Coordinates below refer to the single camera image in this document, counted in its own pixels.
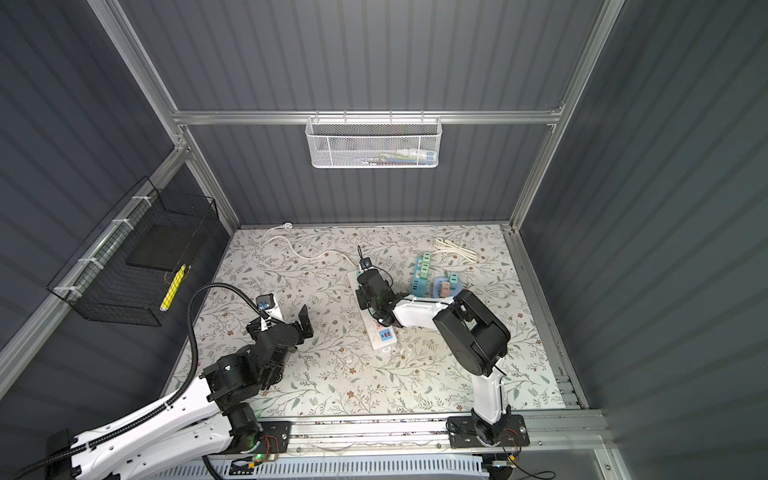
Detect black foam pad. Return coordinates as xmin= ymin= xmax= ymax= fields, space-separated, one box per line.
xmin=126 ymin=225 xmax=193 ymax=272

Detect white coiled power cable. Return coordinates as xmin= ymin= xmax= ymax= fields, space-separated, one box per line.
xmin=433 ymin=236 xmax=481 ymax=264

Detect yellow marker pen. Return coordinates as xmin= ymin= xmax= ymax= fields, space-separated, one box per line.
xmin=160 ymin=264 xmax=188 ymax=312

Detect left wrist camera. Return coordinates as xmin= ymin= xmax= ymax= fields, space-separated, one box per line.
xmin=255 ymin=293 xmax=283 ymax=325

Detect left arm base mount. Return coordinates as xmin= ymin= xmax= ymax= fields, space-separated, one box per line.
xmin=218 ymin=420 xmax=293 ymax=456

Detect white power strip cord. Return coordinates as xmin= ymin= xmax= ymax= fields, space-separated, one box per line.
xmin=262 ymin=223 xmax=358 ymax=268

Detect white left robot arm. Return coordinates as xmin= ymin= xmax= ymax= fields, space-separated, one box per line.
xmin=44 ymin=307 xmax=314 ymax=479

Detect black wire mesh basket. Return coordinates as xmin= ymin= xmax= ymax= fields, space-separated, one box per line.
xmin=47 ymin=181 xmax=219 ymax=327

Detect teal power strip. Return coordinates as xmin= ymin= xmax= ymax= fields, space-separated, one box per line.
xmin=411 ymin=255 xmax=428 ymax=297

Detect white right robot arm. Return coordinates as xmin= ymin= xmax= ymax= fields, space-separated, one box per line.
xmin=355 ymin=267 xmax=511 ymax=427

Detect black corrugated cable conduit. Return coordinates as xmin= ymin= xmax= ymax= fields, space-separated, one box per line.
xmin=11 ymin=282 xmax=265 ymax=480

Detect white wire mesh basket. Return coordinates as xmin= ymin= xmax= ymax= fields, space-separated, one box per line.
xmin=305 ymin=119 xmax=443 ymax=169

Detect pink charger plug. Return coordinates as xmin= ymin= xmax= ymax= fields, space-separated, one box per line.
xmin=437 ymin=281 xmax=451 ymax=298

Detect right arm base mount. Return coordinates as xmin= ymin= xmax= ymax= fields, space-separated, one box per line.
xmin=446 ymin=413 xmax=530 ymax=449

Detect white multicolour power strip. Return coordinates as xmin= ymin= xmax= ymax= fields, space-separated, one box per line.
xmin=347 ymin=270 xmax=397 ymax=353

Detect items in white basket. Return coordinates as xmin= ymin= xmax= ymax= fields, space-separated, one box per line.
xmin=355 ymin=148 xmax=438 ymax=167

